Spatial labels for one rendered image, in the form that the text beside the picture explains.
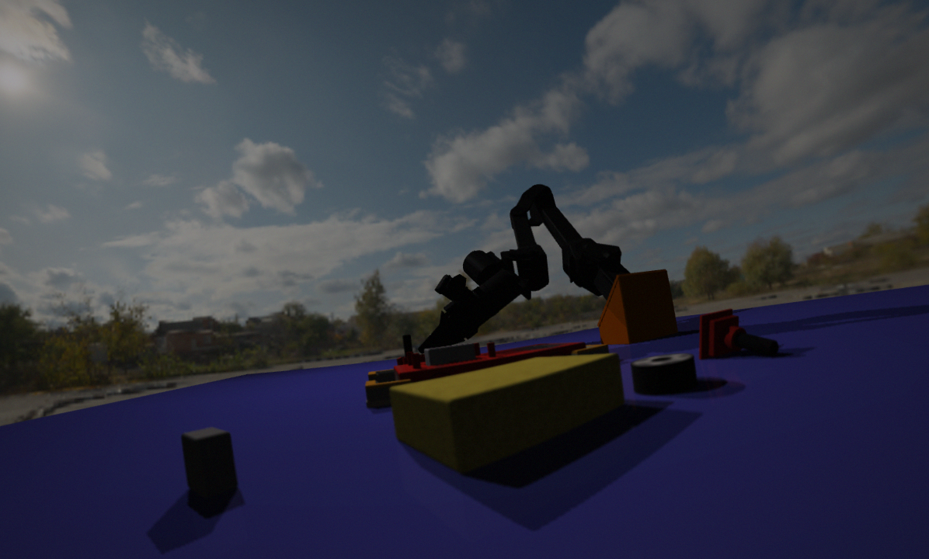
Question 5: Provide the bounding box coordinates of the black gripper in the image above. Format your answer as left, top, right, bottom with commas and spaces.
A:
418, 285, 502, 354

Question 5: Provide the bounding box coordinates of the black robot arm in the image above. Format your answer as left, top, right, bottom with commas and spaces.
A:
435, 184, 630, 309

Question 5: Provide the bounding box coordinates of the red car hood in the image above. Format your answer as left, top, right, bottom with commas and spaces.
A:
396, 354, 426, 366

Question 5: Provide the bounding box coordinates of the olive yellow rectangular block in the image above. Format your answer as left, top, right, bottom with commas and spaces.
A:
389, 353, 625, 474

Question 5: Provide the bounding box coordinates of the black toy tyre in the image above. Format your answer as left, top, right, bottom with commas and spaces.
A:
631, 353, 698, 396

